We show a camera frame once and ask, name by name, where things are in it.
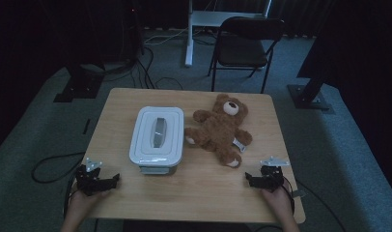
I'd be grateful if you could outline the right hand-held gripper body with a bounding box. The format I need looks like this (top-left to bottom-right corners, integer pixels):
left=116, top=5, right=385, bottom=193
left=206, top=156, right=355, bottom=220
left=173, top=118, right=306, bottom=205
left=261, top=157, right=290, bottom=193

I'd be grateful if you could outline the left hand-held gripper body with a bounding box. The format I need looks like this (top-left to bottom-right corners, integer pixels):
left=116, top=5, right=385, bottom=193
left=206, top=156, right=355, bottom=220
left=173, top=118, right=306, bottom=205
left=75, top=158, right=105, bottom=196

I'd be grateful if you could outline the transparent grey storage box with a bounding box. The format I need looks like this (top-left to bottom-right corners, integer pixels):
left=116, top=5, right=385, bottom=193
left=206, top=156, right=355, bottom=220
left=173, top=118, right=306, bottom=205
left=138, top=163, right=173, bottom=176

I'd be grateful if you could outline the brown teddy bear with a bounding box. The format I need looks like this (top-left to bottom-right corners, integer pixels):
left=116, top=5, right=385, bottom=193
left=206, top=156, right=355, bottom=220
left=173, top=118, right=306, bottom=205
left=183, top=93, right=254, bottom=168

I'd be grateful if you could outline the white box lid grey handle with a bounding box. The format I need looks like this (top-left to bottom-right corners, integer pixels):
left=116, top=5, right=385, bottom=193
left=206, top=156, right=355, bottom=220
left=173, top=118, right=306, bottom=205
left=128, top=105, right=185, bottom=168

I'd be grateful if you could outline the person's left hand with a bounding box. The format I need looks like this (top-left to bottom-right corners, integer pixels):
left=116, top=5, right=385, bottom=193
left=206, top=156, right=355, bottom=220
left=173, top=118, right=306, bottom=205
left=68, top=190, right=111, bottom=212

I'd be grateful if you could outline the person's right hand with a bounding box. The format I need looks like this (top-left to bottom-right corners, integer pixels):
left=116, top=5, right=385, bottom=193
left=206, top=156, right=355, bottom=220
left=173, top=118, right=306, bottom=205
left=261, top=188, right=294, bottom=217

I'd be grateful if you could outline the person's lap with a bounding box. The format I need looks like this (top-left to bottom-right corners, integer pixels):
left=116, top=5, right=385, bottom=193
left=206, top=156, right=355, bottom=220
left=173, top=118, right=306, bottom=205
left=122, top=219, right=254, bottom=232

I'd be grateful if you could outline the black slanted stand with base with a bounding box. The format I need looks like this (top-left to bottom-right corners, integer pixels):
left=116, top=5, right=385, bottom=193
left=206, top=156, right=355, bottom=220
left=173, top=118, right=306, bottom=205
left=287, top=47, right=335, bottom=114

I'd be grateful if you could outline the black stand with flat base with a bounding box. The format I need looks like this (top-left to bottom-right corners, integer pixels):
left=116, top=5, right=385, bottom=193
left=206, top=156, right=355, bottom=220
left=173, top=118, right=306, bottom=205
left=52, top=62, right=105, bottom=104

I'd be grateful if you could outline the black folding chair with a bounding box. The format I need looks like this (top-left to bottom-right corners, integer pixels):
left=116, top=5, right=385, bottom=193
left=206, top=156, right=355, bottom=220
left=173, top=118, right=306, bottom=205
left=207, top=16, right=286, bottom=95

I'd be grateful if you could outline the left hand-held gripper cable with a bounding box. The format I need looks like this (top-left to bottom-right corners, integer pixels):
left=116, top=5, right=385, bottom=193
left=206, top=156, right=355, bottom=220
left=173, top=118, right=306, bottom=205
left=62, top=173, right=78, bottom=220

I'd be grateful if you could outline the hand-held gripper cable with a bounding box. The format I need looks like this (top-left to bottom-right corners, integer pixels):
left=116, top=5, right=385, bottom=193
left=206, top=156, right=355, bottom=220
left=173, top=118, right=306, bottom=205
left=62, top=173, right=78, bottom=220
left=281, top=175, right=296, bottom=216

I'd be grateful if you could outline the right hand-held gripper cable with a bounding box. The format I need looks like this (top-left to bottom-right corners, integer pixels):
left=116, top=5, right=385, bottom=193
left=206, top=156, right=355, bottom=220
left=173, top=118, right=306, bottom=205
left=281, top=175, right=296, bottom=216

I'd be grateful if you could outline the black looped cable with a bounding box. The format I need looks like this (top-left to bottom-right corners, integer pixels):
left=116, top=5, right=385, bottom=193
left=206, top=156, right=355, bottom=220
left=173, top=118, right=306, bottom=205
left=31, top=151, right=86, bottom=185

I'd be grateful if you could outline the thin black cable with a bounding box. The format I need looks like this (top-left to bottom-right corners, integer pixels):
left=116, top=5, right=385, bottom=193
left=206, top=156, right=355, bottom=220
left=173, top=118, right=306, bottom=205
left=294, top=180, right=347, bottom=232

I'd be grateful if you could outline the bundle of black cables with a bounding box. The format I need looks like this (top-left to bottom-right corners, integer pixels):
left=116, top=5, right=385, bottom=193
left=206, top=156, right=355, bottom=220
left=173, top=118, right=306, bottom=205
left=103, top=46, right=184, bottom=91

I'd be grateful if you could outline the white cable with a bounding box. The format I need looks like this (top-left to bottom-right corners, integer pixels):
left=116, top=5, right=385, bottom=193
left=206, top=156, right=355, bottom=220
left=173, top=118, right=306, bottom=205
left=143, top=27, right=189, bottom=46

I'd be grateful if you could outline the white desk frame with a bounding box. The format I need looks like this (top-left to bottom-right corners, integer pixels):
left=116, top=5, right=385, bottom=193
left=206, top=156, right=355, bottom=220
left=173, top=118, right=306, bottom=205
left=183, top=0, right=273, bottom=68

